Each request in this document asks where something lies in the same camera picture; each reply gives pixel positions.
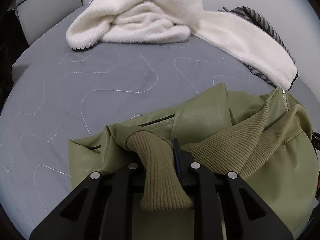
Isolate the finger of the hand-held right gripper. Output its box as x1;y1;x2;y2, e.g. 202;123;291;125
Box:
312;130;320;153

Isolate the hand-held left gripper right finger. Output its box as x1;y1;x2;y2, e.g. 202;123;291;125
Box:
172;138;294;240

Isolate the grey quilted bed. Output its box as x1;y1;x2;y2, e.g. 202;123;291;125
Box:
0;5;320;230

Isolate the grey striped garment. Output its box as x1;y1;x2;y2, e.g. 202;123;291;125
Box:
217;6;297;85

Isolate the silver refrigerator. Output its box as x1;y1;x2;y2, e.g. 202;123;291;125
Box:
14;0;83;44

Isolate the olive green jacket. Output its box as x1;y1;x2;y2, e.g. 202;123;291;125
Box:
68;83;320;240

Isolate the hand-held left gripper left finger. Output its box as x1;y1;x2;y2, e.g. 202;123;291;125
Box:
29;163;145;240

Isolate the white fluffy garment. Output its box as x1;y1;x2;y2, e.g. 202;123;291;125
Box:
65;0;299;92

